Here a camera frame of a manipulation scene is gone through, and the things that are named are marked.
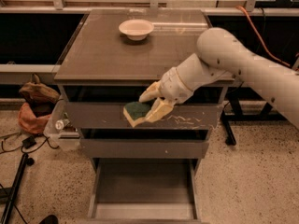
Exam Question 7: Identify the plastic bottle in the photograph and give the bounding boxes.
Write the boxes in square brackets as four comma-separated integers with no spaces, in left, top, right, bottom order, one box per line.
[55,119,70,131]

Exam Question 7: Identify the black power adapter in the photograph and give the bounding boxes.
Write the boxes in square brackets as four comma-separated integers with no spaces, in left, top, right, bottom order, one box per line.
[22,136,36,149]

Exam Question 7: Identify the black table frame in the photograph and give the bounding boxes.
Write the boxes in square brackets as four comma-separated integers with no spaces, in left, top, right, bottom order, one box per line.
[221,89,286,146]

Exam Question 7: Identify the grey bottom drawer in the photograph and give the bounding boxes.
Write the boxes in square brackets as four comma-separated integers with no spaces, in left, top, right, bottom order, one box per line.
[87,159,201,224]

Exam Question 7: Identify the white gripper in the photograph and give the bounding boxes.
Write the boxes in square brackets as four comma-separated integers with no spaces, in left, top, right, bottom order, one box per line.
[139,67,193,123]

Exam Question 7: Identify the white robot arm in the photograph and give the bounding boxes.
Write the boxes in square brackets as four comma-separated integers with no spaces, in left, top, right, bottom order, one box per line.
[139,28,299,127]

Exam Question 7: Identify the grey top drawer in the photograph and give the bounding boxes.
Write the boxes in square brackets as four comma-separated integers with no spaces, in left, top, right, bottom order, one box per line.
[64,86,223,130]

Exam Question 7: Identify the grey drawer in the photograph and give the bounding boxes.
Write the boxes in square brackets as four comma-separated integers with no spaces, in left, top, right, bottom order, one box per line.
[64,86,223,130]
[87,159,201,224]
[80,129,209,159]

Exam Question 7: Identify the green yellow sponge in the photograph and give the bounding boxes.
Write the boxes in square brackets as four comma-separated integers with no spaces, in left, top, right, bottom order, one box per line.
[123,102,151,127]

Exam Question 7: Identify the white bowl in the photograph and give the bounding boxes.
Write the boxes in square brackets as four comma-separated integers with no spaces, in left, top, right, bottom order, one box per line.
[119,20,154,41]

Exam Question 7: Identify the orange cable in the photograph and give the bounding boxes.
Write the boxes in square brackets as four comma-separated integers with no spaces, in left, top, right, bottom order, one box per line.
[235,6,292,68]

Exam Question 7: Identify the black stand leg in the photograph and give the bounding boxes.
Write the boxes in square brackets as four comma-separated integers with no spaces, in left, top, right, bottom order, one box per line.
[0,153,30,224]

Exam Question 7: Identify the grey drawer cabinet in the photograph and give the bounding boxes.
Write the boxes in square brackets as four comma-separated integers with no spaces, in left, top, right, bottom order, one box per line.
[55,9,232,165]

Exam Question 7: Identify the grey middle drawer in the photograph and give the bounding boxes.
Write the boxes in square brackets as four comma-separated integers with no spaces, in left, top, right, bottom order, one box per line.
[80,129,209,159]

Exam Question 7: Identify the brown orange cloth bag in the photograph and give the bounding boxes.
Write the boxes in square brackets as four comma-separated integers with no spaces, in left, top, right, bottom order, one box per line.
[18,74,60,134]

